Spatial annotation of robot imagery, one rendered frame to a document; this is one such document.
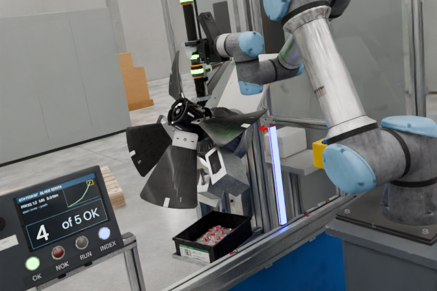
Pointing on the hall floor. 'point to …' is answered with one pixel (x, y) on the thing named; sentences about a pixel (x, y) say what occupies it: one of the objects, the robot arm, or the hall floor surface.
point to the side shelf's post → (295, 194)
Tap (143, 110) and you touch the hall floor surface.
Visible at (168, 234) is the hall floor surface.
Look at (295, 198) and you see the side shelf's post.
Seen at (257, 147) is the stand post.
